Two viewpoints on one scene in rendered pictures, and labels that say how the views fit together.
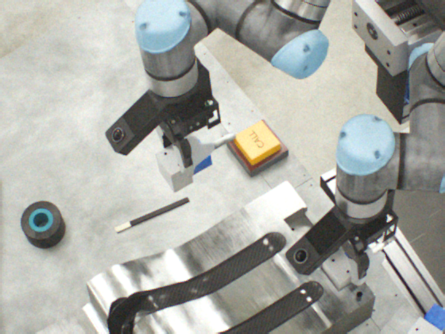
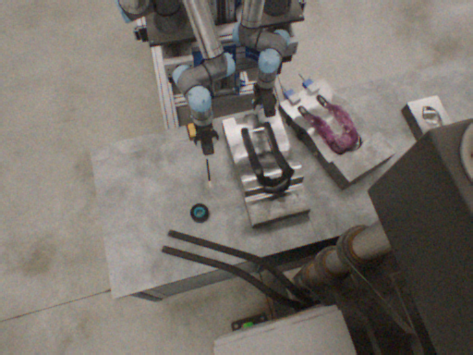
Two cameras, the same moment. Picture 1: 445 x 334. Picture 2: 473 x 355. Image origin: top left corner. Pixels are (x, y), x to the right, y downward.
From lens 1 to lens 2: 0.97 m
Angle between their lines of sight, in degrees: 35
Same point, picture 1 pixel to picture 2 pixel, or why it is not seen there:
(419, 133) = (269, 43)
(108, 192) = (192, 186)
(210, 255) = (241, 152)
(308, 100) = not seen: hidden behind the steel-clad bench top
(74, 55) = (118, 186)
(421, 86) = (251, 36)
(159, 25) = (206, 96)
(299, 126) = not seen: hidden behind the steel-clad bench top
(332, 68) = (111, 133)
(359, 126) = (265, 56)
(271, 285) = (260, 136)
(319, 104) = not seen: hidden behind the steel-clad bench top
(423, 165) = (282, 46)
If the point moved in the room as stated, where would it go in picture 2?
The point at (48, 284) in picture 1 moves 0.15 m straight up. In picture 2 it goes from (224, 218) to (224, 208)
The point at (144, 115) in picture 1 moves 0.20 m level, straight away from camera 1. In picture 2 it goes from (207, 136) to (155, 133)
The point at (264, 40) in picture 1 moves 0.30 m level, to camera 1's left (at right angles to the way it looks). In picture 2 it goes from (220, 71) to (203, 145)
